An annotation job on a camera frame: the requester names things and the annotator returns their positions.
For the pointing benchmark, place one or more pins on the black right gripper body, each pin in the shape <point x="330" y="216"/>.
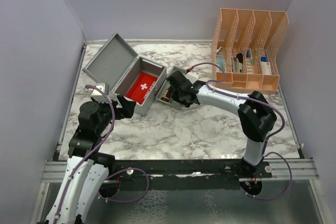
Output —
<point x="177" y="96"/>

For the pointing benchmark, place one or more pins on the red first aid kit pouch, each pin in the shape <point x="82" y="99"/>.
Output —
<point x="141" y="87"/>

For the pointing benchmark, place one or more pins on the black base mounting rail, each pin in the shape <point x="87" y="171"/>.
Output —
<point x="180" y="174"/>

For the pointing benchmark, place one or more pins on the grey metal first aid case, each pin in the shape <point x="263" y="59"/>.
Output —
<point x="119" y="65"/>

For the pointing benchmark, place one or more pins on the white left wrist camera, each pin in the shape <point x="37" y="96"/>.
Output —
<point x="97" y="95"/>

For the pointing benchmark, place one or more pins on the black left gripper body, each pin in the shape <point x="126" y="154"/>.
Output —
<point x="106" y="110"/>

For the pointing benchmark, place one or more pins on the brown bottle orange cap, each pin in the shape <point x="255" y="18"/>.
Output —
<point x="167" y="95"/>

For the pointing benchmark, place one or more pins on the grey plastic divider tray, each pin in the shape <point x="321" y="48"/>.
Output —
<point x="165" y="86"/>

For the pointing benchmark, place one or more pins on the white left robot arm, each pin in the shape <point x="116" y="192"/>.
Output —
<point x="87" y="168"/>

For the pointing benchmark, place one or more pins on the peach plastic file organizer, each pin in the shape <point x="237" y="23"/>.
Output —
<point x="244" y="49"/>

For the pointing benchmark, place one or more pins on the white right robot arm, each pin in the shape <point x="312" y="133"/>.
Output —
<point x="256" y="116"/>

